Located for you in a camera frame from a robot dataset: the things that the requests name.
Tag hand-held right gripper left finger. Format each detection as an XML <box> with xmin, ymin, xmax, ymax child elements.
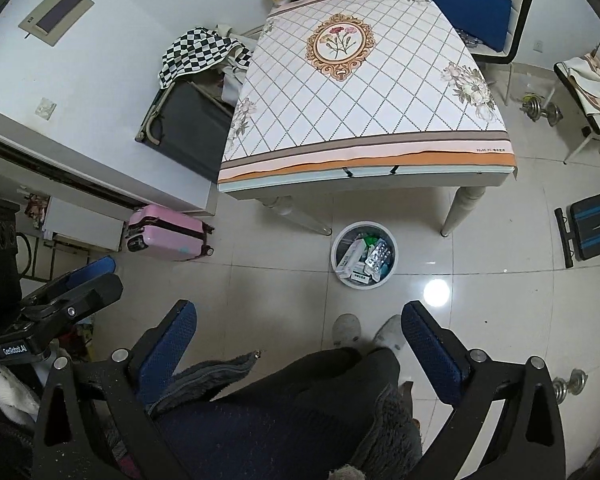
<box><xmin>32</xmin><ymin>300</ymin><xmax>198</xmax><ymax>480</ymax></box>

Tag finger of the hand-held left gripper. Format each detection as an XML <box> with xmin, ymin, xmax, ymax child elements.
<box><xmin>21</xmin><ymin>273</ymin><xmax>125</xmax><ymax>334</ymax></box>
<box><xmin>22</xmin><ymin>255</ymin><xmax>117</xmax><ymax>307</ymax></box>

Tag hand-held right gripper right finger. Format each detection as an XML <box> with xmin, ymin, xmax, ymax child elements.
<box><xmin>401</xmin><ymin>301</ymin><xmax>566</xmax><ymax>480</ymax></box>

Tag white round waste bin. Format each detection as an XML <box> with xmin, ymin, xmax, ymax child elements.
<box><xmin>330</xmin><ymin>220</ymin><xmax>399</xmax><ymax>291</ymax></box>

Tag grey fleece jacket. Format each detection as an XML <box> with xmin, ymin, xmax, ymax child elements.
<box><xmin>147</xmin><ymin>350</ymin><xmax>423</xmax><ymax>480</ymax></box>

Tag pink suitcase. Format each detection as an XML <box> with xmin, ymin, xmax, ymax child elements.
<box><xmin>125</xmin><ymin>203</ymin><xmax>215</xmax><ymax>263</ymax></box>

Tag silver blister pack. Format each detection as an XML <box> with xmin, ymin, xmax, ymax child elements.
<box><xmin>364</xmin><ymin>244</ymin><xmax>393</xmax><ymax>282</ymax></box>

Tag long white medicine box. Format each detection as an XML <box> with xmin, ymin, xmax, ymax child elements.
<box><xmin>336</xmin><ymin>239</ymin><xmax>377</xmax><ymax>279</ymax></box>

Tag green and white medicine box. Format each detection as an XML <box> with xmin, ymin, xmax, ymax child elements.
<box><xmin>355</xmin><ymin>233</ymin><xmax>382</xmax><ymax>261</ymax></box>

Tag person's black trousers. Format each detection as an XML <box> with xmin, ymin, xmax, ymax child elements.
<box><xmin>152</xmin><ymin>346</ymin><xmax>402</xmax><ymax>480</ymax></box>

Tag chrome dumbbell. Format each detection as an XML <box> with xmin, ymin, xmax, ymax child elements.
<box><xmin>549</xmin><ymin>368</ymin><xmax>589</xmax><ymax>399</ymax></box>

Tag white table leg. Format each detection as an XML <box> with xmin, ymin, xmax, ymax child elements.
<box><xmin>259</xmin><ymin>194</ymin><xmax>332</xmax><ymax>237</ymax></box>
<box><xmin>440</xmin><ymin>186</ymin><xmax>487</xmax><ymax>239</ymax></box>

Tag dark grey folding bed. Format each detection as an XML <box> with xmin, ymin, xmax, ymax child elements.
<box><xmin>134</xmin><ymin>79</ymin><xmax>237</xmax><ymax>184</ymax></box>

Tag black and blue exercise bench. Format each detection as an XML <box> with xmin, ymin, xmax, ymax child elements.
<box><xmin>553</xmin><ymin>190</ymin><xmax>600</xmax><ymax>269</ymax></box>

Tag black and white checkered cloth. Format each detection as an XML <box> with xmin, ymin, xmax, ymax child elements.
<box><xmin>158</xmin><ymin>29</ymin><xmax>254</xmax><ymax>92</ymax></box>

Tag table with patterned cloth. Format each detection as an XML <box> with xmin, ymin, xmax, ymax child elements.
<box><xmin>217</xmin><ymin>0</ymin><xmax>519</xmax><ymax>197</ymax></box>

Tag green and metal dumbbell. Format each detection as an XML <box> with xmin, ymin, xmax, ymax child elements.
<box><xmin>520</xmin><ymin>93</ymin><xmax>562</xmax><ymax>122</ymax></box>

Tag beige cloth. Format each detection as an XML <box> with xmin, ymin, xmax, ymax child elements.
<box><xmin>561</xmin><ymin>51</ymin><xmax>600</xmax><ymax>122</ymax></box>

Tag blue seat cushion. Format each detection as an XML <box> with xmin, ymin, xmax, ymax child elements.
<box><xmin>428</xmin><ymin>0</ymin><xmax>514</xmax><ymax>57</ymax></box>

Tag black and white chair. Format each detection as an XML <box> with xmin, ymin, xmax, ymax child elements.
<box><xmin>466</xmin><ymin>0</ymin><xmax>535</xmax><ymax>107</ymax></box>

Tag beige wall panel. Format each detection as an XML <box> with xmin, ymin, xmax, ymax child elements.
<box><xmin>18</xmin><ymin>0</ymin><xmax>96</xmax><ymax>48</ymax></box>

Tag black metal frame chair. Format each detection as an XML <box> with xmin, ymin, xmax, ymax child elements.
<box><xmin>552</xmin><ymin>49</ymin><xmax>600</xmax><ymax>164</ymax></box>

